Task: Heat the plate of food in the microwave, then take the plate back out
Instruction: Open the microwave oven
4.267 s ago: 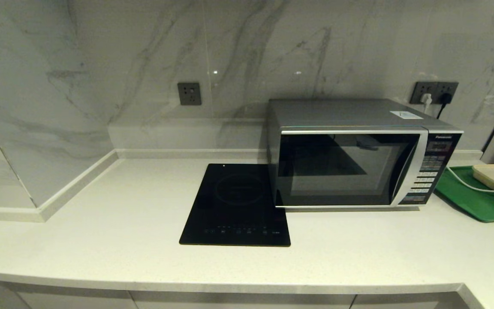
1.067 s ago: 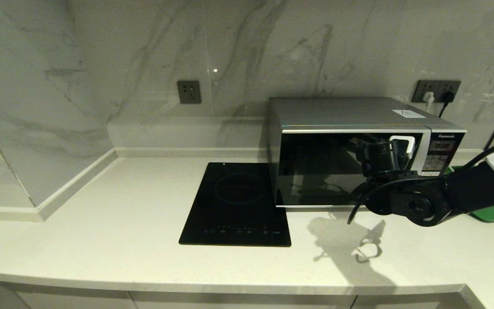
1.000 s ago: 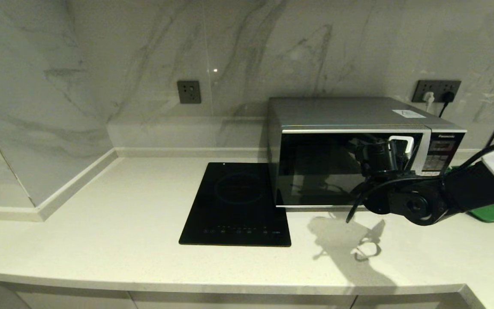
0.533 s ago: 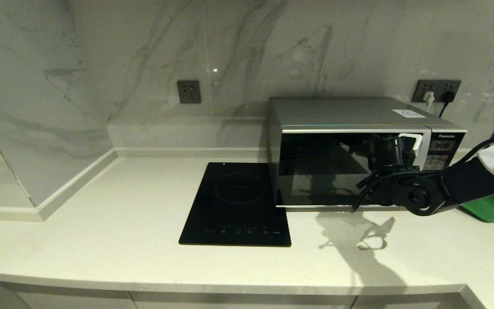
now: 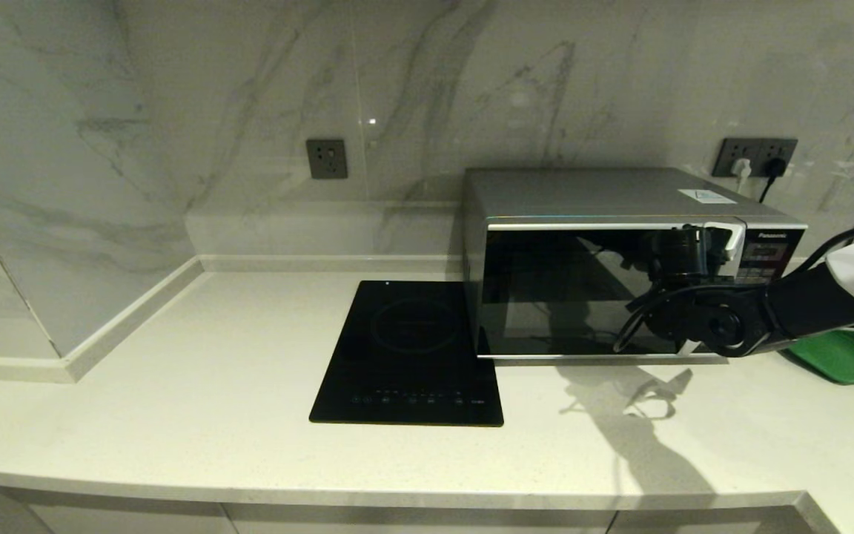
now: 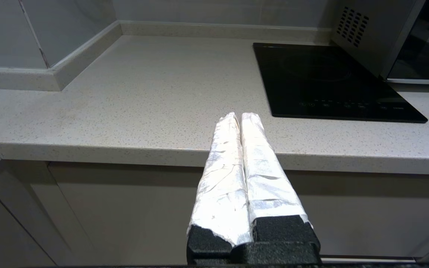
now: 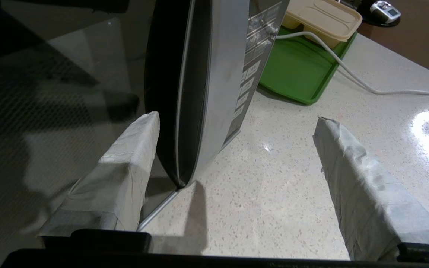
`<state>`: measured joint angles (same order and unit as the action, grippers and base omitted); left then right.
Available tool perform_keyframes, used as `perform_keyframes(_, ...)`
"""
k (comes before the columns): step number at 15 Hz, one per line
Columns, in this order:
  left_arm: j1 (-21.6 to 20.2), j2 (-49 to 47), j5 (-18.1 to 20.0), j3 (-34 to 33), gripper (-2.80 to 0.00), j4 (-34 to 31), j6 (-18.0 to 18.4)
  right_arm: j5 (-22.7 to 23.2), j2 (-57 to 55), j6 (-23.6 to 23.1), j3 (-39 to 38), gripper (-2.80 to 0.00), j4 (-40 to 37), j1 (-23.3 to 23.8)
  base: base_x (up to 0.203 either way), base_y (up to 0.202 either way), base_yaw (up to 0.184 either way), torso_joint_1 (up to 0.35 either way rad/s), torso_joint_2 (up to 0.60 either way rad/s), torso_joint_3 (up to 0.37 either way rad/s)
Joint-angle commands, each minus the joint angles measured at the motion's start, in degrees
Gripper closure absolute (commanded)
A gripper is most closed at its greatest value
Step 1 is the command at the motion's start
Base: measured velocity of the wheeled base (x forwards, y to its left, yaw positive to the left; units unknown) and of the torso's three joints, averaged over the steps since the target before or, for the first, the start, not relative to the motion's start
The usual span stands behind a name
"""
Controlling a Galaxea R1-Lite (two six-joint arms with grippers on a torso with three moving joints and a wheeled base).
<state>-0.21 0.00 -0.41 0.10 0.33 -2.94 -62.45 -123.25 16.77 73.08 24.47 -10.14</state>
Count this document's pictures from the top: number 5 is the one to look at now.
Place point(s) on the white paper sheet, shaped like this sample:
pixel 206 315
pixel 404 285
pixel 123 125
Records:
pixel 706 196

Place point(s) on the black glass microwave door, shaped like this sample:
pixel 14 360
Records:
pixel 545 297

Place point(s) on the black induction cooktop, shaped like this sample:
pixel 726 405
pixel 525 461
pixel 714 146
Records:
pixel 408 356

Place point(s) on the black power plug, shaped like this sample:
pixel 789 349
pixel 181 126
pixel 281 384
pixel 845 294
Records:
pixel 773 167

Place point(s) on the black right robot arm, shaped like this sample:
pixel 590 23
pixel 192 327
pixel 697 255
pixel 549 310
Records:
pixel 723 326

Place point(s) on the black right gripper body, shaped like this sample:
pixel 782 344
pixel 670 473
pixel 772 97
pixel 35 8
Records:
pixel 679 256

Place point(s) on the silver microwave oven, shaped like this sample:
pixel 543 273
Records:
pixel 583 193

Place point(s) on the grey single wall socket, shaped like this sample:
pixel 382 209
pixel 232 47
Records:
pixel 327 158

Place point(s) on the grey double wall socket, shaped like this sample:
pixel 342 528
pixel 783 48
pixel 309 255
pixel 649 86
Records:
pixel 753 148

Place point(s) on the white power plug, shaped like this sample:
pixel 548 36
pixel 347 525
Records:
pixel 740 169

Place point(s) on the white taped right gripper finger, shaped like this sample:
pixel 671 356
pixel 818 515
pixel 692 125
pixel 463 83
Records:
pixel 737 241
pixel 717 227

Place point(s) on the green tray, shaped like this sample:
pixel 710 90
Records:
pixel 835 360

